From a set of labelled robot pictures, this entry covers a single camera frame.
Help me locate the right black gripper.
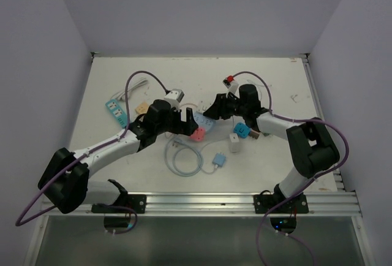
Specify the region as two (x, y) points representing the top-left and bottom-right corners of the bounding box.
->
(204, 93), (247, 120)

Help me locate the pink cube plug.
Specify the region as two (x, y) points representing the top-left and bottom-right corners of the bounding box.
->
(189, 127), (206, 142)

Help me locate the light blue round socket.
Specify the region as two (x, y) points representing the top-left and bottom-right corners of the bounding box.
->
(194, 112), (216, 133)

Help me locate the light blue cord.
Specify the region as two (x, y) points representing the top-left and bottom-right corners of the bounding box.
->
(164, 134), (203, 177)

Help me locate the blue square adapter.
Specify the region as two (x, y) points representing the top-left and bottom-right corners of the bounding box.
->
(233, 122), (251, 139)

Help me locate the white charger plug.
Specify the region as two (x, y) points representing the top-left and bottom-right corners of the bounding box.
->
(228, 133), (241, 153)

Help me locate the light blue usb charger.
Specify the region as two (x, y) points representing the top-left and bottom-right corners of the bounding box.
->
(212, 153), (226, 169)

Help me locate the tan wooden socket cube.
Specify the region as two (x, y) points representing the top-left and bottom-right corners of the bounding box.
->
(135, 102), (149, 115)

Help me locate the white power strip cord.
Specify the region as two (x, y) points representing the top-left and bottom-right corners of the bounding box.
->
(111, 77), (150, 101)

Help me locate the teal power strip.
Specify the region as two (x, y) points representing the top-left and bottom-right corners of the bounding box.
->
(105, 99), (127, 128)

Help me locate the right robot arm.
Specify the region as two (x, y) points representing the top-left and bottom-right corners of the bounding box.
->
(203, 84), (340, 213)

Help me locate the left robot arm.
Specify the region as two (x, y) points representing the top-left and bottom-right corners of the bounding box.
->
(37, 99), (198, 214)

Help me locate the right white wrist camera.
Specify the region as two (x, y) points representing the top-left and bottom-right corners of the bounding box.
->
(222, 75), (239, 94)

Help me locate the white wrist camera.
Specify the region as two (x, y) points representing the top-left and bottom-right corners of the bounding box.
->
(164, 89), (184, 110)
(222, 75), (239, 94)

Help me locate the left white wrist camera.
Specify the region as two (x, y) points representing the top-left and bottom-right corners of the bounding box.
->
(164, 89), (184, 110)

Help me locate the aluminium front rail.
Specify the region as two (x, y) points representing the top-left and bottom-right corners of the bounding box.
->
(38, 191), (362, 218)

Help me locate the aluminium rail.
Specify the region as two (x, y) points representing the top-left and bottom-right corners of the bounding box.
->
(38, 191), (362, 218)
(301, 53), (347, 192)

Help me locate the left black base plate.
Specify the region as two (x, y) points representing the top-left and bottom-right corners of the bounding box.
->
(91, 194), (147, 214)

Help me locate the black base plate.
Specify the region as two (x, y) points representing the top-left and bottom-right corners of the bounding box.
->
(91, 194), (147, 214)
(253, 189), (308, 215)

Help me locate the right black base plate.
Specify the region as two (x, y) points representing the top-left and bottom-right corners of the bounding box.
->
(253, 189), (308, 215)

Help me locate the right side aluminium rail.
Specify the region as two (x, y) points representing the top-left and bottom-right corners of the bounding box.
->
(301, 53), (347, 192)

